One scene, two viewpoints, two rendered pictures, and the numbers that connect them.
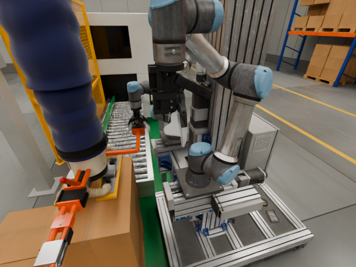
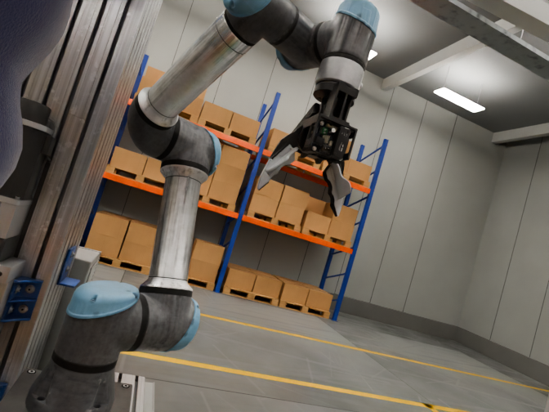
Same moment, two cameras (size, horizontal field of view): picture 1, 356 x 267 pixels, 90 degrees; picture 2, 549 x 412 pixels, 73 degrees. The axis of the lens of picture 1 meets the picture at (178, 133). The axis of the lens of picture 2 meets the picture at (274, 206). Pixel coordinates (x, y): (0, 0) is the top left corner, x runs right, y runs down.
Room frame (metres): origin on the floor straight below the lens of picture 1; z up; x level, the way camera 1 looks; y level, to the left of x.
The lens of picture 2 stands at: (0.51, 0.64, 1.46)
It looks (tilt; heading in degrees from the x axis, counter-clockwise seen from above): 4 degrees up; 268
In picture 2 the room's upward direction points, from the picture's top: 17 degrees clockwise
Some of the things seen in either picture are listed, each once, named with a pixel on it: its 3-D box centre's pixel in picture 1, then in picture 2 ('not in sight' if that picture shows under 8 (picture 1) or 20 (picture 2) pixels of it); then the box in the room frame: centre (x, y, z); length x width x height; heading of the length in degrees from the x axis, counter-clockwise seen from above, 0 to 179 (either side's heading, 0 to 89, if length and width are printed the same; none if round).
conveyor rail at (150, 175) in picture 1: (146, 127); not in sight; (2.32, 0.47, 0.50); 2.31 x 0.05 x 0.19; 11
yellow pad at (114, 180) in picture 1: (110, 172); not in sight; (0.76, 0.39, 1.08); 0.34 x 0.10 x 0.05; 10
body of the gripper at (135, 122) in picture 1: (136, 115); not in sight; (1.05, 0.27, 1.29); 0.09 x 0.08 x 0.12; 10
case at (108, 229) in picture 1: (104, 211); not in sight; (0.75, 0.49, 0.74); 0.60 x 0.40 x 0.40; 11
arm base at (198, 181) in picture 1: (198, 171); (78, 377); (0.75, -0.12, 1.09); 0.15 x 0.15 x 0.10
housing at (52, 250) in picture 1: (51, 255); not in sight; (0.29, 0.40, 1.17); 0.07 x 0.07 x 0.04; 10
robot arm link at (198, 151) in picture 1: (201, 156); (102, 318); (0.75, -0.12, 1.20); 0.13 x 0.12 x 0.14; 42
